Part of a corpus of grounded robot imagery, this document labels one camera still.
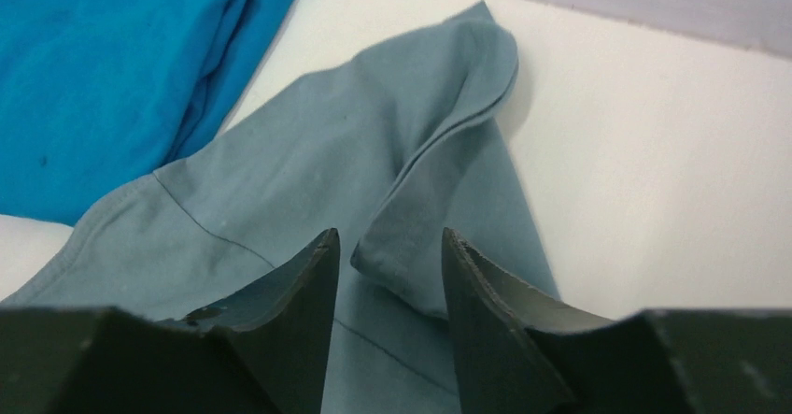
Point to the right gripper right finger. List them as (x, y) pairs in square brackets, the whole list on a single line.
[(491, 315)]

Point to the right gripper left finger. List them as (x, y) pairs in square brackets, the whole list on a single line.
[(266, 346)]

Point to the grey-blue t shirt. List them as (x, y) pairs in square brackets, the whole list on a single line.
[(389, 149)]

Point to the folded bright blue t shirt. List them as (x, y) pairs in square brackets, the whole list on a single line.
[(97, 93)]

